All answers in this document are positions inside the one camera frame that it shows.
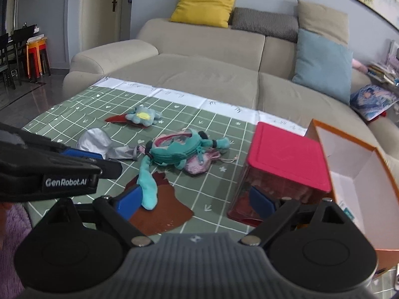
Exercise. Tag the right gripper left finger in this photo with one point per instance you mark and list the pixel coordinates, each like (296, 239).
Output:
(113, 216)

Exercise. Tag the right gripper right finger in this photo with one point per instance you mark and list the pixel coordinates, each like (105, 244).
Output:
(276, 214)

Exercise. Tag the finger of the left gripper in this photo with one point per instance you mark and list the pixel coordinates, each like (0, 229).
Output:
(81, 153)
(110, 169)

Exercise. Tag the silver white fabric bag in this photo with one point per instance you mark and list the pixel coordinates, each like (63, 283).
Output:
(96, 140)

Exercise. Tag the dark red cloth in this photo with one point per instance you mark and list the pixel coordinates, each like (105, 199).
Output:
(168, 214)

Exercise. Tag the small blue plush toy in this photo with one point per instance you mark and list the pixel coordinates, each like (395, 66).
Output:
(143, 116)

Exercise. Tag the teal plush pouch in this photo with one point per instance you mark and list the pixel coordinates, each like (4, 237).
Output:
(168, 155)

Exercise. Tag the pink drawstring pouch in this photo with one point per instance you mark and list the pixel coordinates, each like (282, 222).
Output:
(200, 163)

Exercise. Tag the purple fluffy rug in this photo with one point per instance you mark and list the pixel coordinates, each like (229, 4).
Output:
(15, 226)

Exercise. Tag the green grid tablecloth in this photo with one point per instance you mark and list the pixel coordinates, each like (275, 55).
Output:
(192, 123)

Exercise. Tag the red lidded clear box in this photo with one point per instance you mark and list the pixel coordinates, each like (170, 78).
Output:
(280, 164)

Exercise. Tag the orange stool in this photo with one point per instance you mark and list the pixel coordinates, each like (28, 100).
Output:
(36, 58)

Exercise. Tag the black dining chair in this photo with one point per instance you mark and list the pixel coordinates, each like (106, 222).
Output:
(13, 53)

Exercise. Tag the orange cardboard box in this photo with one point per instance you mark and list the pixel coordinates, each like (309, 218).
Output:
(364, 188)

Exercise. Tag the white interior door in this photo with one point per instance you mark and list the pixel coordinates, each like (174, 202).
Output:
(99, 22)

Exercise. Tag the beige fabric sofa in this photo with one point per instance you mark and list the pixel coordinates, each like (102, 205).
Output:
(232, 66)

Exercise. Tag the blue anime print cushion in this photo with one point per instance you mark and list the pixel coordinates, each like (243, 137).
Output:
(371, 101)

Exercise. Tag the light blue cushion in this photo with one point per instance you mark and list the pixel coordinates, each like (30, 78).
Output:
(323, 65)

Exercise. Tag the yellow cushion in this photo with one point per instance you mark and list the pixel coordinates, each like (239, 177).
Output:
(215, 13)

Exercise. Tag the cluttered white desk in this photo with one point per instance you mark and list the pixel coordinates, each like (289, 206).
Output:
(387, 72)

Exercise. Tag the grey knitted cushion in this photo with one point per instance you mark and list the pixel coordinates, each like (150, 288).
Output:
(276, 25)

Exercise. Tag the beige cushion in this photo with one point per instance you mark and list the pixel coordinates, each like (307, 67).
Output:
(325, 21)

